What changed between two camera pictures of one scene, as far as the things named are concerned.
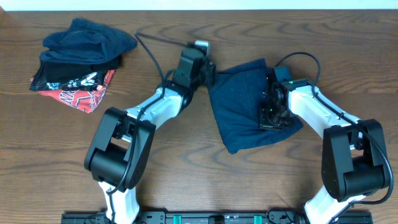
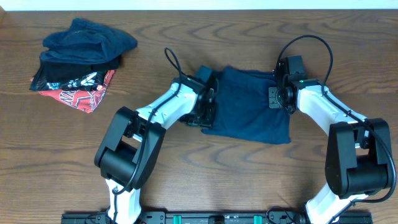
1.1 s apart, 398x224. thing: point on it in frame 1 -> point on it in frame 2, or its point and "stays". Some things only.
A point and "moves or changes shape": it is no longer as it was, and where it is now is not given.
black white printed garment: x=89 y=83 stays
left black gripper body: x=206 y=78 -> x=204 y=117
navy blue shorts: x=235 y=94 moves or changes shape
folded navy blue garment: x=87 y=42 stays
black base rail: x=224 y=216 stays
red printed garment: x=85 y=100 stays
